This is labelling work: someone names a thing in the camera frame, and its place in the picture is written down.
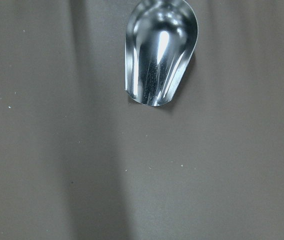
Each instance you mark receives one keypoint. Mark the silver metal scoop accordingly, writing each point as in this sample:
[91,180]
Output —
[160,39]

